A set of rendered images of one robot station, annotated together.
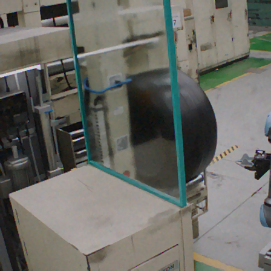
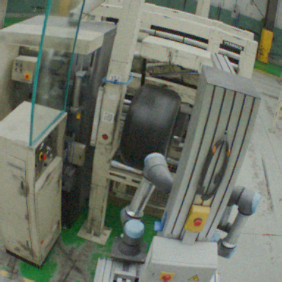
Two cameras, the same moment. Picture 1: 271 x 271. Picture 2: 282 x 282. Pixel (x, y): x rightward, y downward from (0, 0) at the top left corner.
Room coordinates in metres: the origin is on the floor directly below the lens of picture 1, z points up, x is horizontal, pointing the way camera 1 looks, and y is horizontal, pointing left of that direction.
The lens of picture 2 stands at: (0.38, -1.90, 2.50)
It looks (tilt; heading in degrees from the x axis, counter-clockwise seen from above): 29 degrees down; 44
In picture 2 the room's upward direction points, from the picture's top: 12 degrees clockwise
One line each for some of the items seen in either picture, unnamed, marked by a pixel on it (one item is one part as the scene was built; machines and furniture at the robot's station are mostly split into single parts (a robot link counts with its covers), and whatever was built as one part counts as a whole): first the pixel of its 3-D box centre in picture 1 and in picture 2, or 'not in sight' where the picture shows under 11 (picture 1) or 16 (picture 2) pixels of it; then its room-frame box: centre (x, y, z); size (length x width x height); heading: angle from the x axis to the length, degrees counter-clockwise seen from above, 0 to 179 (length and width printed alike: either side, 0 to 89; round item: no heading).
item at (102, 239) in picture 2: not in sight; (95, 230); (2.10, 0.10, 0.02); 0.27 x 0.27 x 0.04; 36
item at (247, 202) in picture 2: not in sight; (237, 226); (2.11, -1.19, 1.09); 0.15 x 0.12 x 0.55; 109
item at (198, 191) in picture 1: (177, 200); (131, 176); (2.15, -0.18, 0.83); 0.36 x 0.09 x 0.06; 126
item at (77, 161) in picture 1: (82, 151); (126, 114); (2.45, 0.30, 1.05); 0.20 x 0.15 x 0.30; 126
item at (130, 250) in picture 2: not in sight; (130, 244); (1.71, -0.71, 0.77); 0.15 x 0.15 x 0.10
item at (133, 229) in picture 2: not in sight; (133, 231); (1.72, -0.71, 0.88); 0.13 x 0.12 x 0.14; 58
